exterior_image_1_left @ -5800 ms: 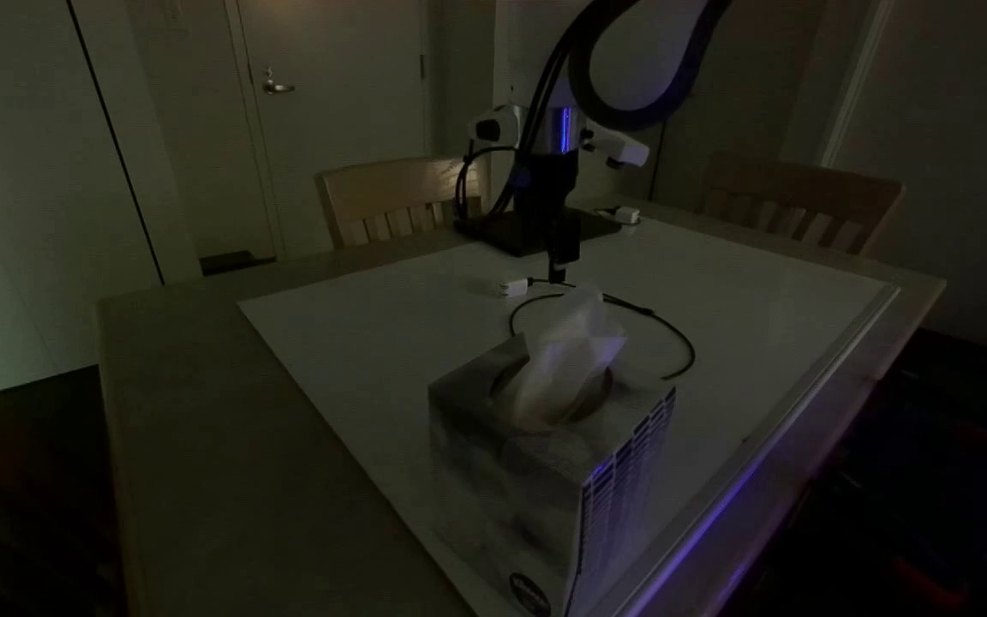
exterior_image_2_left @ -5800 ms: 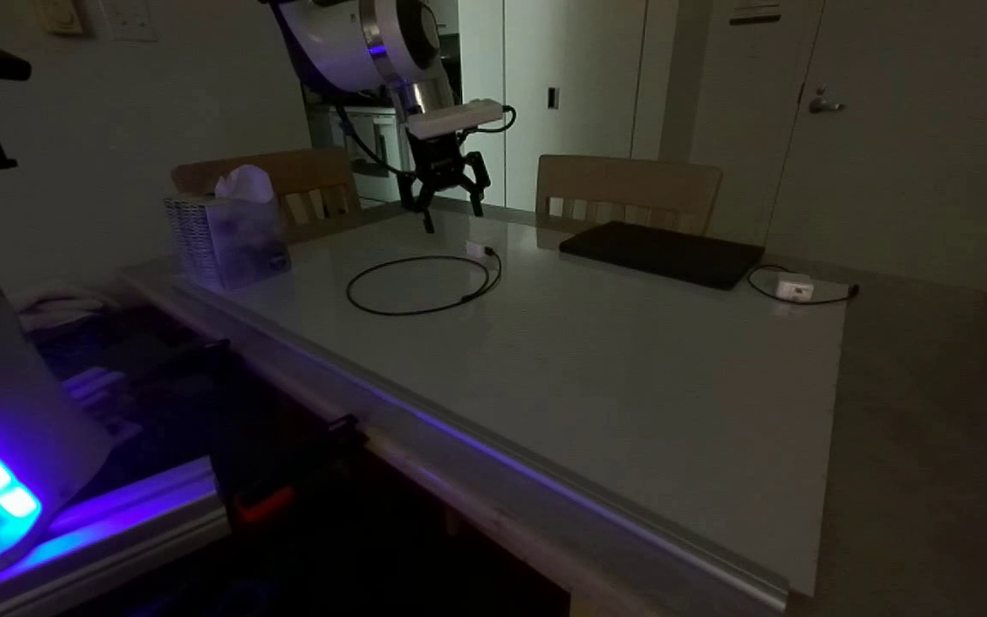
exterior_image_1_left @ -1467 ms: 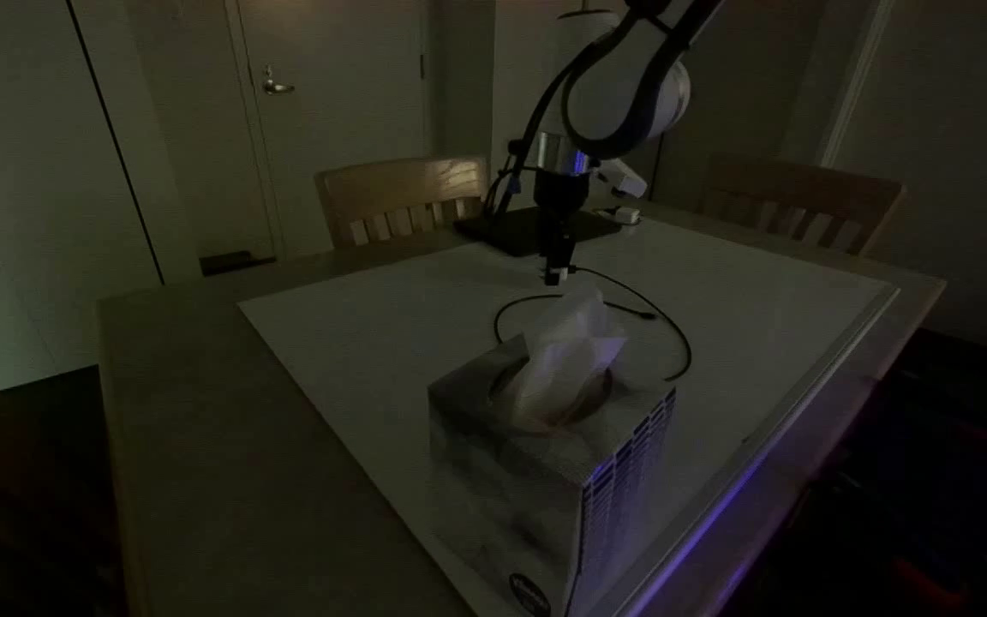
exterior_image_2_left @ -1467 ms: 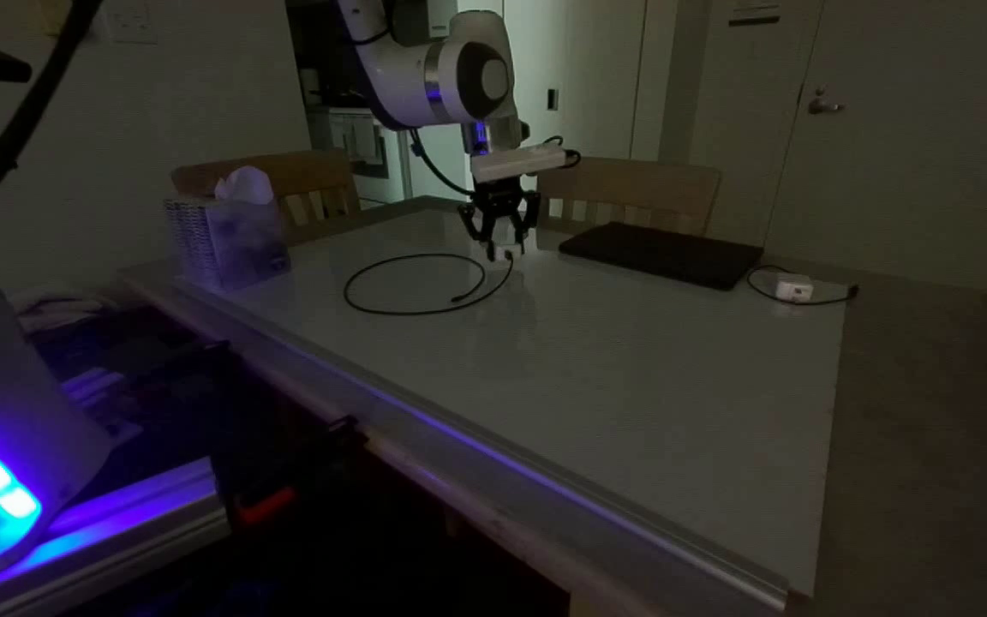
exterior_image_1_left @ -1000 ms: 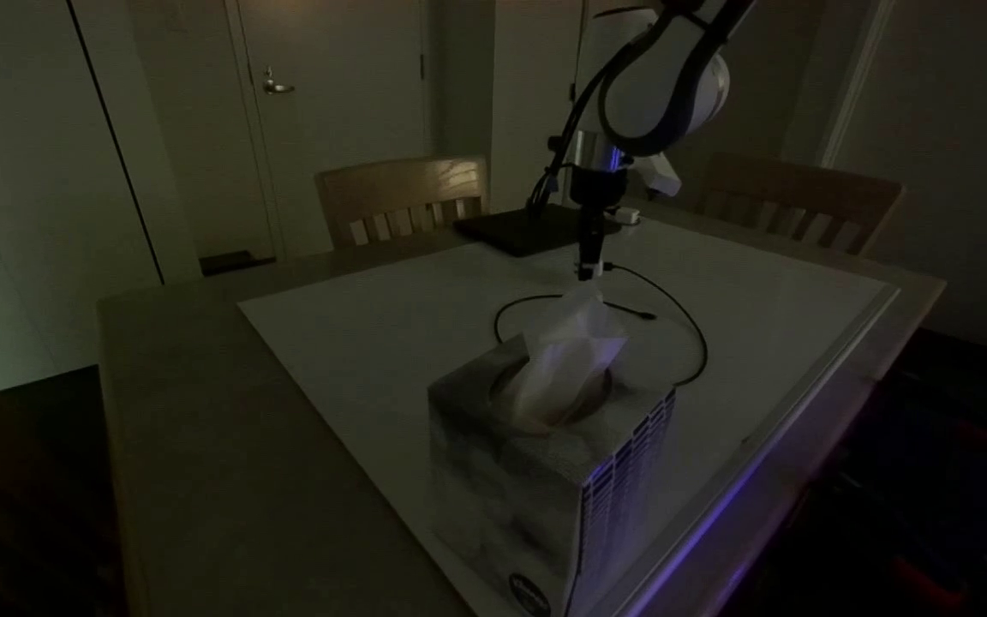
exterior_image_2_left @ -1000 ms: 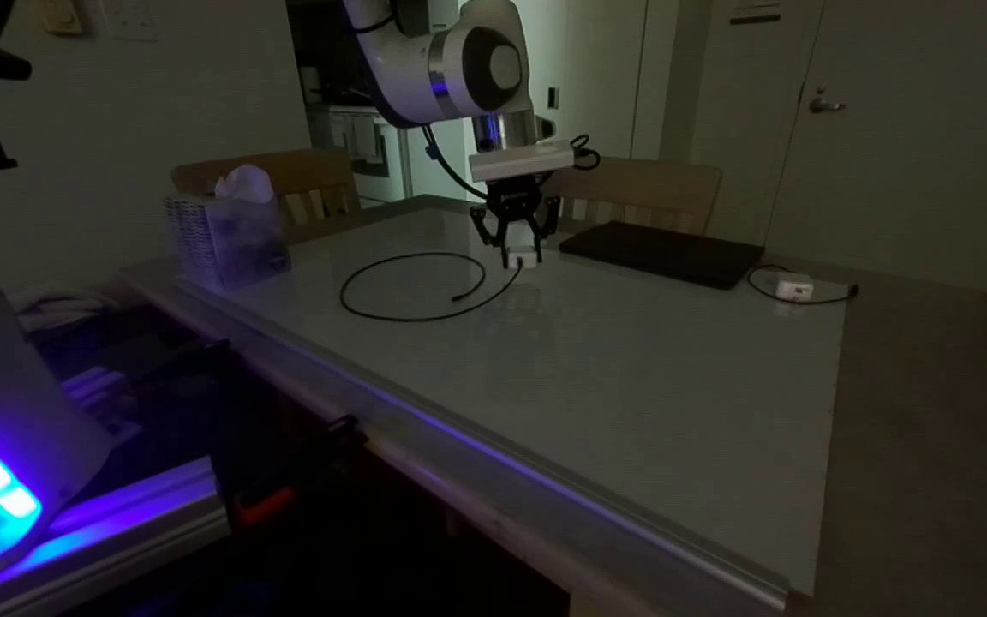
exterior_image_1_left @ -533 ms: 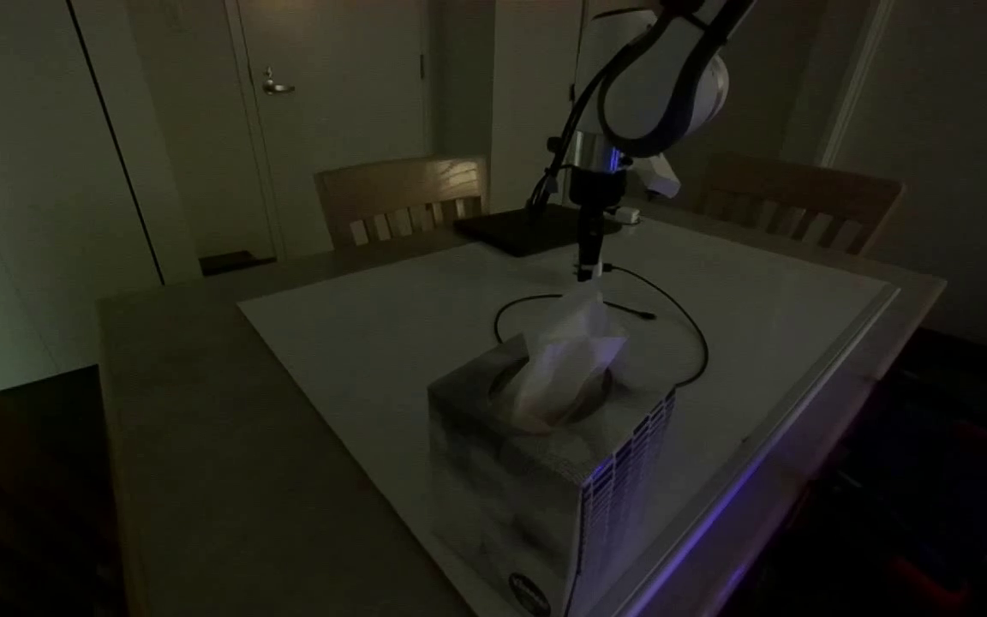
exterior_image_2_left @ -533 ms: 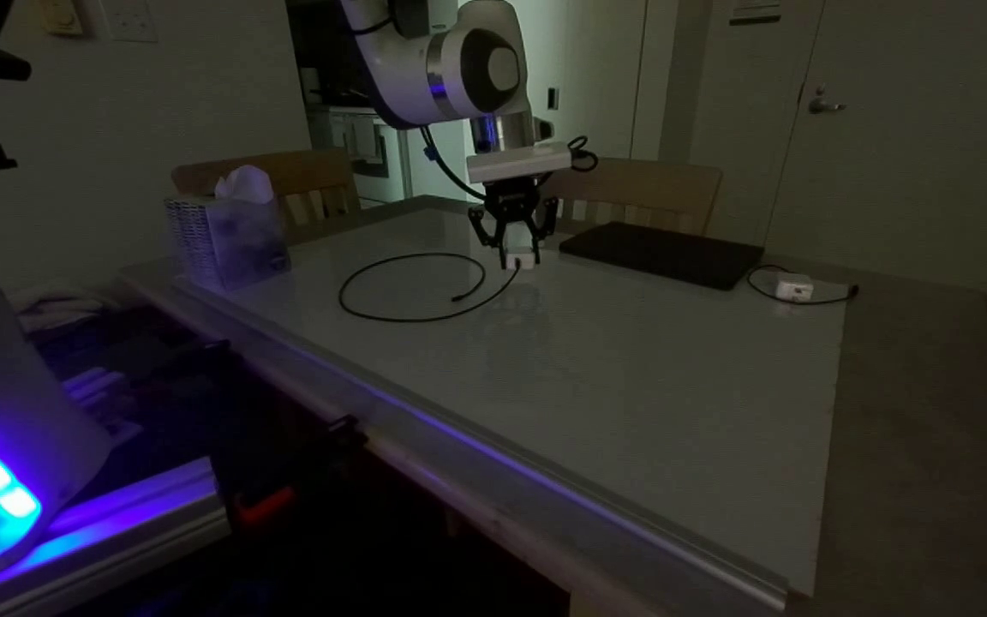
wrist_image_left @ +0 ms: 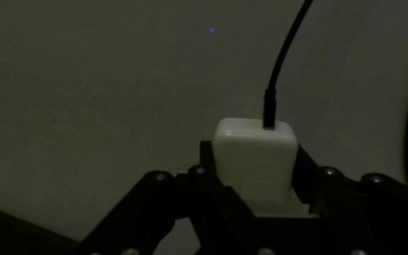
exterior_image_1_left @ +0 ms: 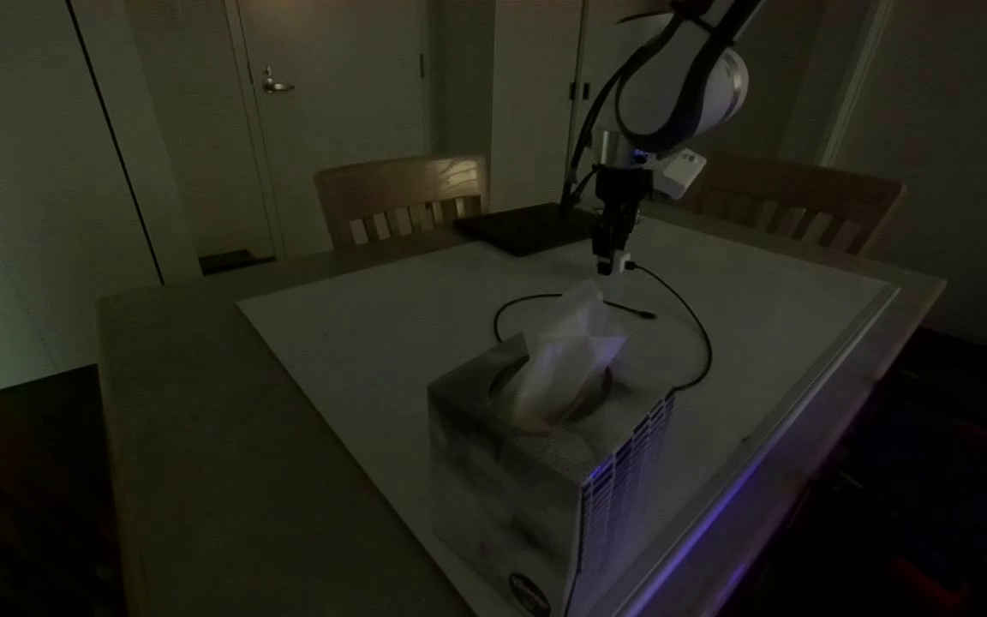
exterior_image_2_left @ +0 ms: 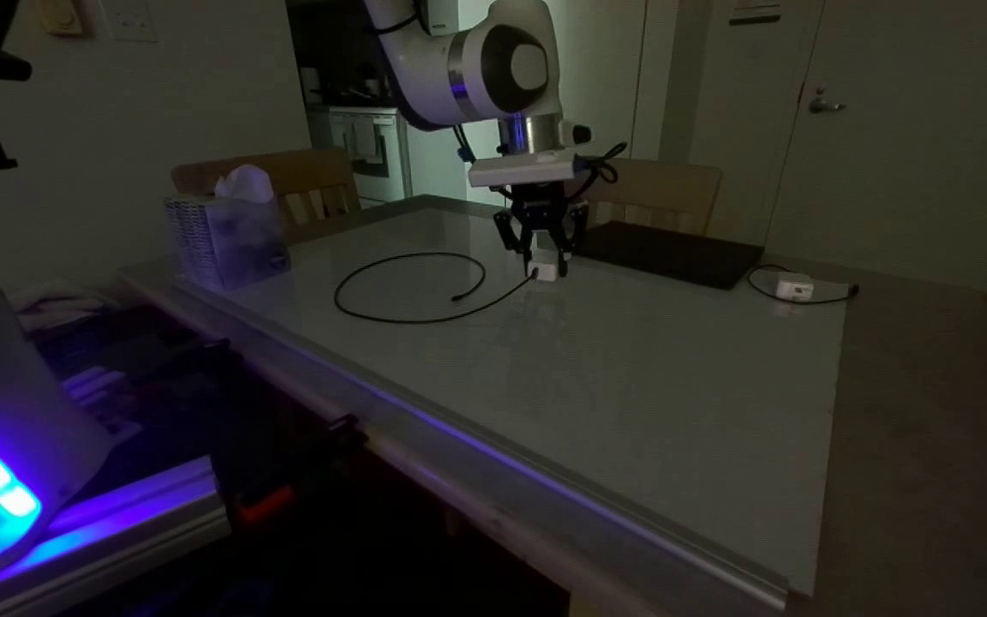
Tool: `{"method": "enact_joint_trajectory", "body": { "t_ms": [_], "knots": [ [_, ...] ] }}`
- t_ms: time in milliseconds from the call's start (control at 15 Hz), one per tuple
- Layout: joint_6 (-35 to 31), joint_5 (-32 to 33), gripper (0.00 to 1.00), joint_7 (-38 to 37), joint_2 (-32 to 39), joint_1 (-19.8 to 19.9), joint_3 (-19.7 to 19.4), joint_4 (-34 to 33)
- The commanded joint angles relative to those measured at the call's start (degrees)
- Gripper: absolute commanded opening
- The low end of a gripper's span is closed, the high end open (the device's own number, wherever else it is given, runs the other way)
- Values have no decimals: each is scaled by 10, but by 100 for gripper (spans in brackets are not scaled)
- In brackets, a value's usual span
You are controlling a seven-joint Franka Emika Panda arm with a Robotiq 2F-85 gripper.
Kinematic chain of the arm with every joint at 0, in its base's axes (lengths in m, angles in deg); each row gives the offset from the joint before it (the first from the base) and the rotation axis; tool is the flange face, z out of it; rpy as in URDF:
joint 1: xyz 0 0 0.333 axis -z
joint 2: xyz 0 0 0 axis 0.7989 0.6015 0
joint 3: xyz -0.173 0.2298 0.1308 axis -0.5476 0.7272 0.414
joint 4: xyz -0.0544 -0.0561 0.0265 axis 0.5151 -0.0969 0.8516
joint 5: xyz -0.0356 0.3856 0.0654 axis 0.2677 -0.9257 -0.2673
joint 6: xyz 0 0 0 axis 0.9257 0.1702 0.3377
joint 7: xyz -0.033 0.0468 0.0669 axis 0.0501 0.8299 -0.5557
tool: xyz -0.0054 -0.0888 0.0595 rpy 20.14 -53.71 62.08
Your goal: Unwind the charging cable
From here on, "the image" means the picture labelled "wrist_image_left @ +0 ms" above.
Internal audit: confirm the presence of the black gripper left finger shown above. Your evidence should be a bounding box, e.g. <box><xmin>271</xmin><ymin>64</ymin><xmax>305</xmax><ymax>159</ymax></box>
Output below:
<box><xmin>78</xmin><ymin>139</ymin><xmax>262</xmax><ymax>255</ymax></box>

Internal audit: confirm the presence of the white charger adapter block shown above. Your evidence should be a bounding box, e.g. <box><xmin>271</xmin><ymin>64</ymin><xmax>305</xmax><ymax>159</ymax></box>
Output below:
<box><xmin>213</xmin><ymin>117</ymin><xmax>302</xmax><ymax>213</ymax></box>

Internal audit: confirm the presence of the black charging cable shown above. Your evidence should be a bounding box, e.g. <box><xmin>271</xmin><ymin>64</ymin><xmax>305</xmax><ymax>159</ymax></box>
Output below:
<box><xmin>261</xmin><ymin>0</ymin><xmax>408</xmax><ymax>192</ymax></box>

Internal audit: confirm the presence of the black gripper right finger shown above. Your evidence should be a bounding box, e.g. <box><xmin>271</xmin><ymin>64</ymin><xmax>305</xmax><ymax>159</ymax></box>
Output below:
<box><xmin>290</xmin><ymin>144</ymin><xmax>408</xmax><ymax>255</ymax></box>

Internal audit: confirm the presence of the white table mat board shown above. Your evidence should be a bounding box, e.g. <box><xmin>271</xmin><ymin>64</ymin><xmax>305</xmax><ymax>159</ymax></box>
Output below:
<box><xmin>0</xmin><ymin>0</ymin><xmax>408</xmax><ymax>240</ymax></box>

